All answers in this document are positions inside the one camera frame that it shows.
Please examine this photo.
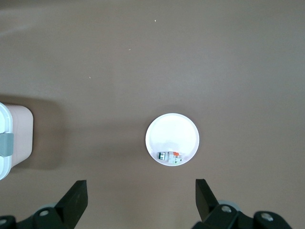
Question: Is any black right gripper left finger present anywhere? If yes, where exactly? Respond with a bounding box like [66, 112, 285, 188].
[0, 180, 89, 229]

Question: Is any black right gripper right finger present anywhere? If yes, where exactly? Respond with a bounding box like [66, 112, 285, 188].
[192, 178, 296, 229]

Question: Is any white lidded storage box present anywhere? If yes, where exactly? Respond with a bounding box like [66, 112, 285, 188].
[0, 102, 34, 181]

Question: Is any gray box latch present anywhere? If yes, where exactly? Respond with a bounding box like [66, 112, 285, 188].
[0, 133, 14, 157]

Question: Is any white circuit breaker green lever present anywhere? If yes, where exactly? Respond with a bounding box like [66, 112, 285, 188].
[157, 150, 184, 165]

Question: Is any pink round plate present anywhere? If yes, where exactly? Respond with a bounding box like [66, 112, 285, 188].
[145, 113, 200, 167]

